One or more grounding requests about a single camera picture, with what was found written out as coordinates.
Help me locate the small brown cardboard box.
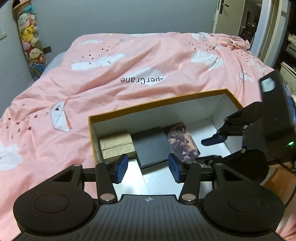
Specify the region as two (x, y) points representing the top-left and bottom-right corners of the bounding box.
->
(99, 133), (136, 163)

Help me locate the white glasses case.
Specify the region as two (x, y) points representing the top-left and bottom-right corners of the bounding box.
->
(113, 159), (149, 199)

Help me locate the anime print card box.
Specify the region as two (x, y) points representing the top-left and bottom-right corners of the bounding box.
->
(163, 123), (200, 163)

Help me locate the dark grey box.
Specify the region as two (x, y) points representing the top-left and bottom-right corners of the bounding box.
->
(132, 128), (171, 170)

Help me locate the orange cardboard storage box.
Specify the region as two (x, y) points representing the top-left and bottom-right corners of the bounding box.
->
(88, 89), (242, 196)

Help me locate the pink cloud-print duvet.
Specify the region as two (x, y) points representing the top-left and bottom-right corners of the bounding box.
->
(1, 33), (272, 240)

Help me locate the hanging stack of plush toys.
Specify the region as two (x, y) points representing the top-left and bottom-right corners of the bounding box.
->
(12, 0), (47, 81)

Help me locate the cream door with black handle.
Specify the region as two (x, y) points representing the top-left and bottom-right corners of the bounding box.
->
(212, 0), (245, 36)

